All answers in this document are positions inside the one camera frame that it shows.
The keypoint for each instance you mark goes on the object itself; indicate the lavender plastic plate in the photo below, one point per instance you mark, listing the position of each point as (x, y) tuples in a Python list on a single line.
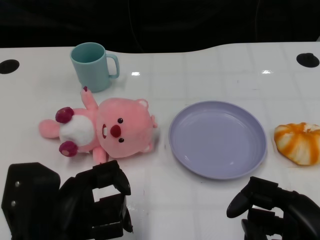
[(217, 140)]

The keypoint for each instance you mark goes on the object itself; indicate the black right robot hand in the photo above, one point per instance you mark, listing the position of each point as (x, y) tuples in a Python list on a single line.
[(275, 210)]

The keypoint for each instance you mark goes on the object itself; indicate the teal plastic mug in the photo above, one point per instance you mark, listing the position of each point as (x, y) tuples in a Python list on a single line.
[(91, 67)]

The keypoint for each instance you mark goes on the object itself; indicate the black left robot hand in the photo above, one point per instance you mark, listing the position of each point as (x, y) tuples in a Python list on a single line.
[(75, 200)]

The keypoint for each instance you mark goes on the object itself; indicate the black round table grommet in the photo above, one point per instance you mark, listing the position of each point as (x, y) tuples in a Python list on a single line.
[(308, 60), (9, 66)]

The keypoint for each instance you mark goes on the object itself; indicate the orange white striped bread toy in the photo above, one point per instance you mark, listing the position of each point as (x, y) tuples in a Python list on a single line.
[(298, 143)]

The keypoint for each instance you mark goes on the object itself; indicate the pink plush beaver doll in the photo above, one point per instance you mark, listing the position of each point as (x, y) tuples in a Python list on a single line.
[(110, 127)]

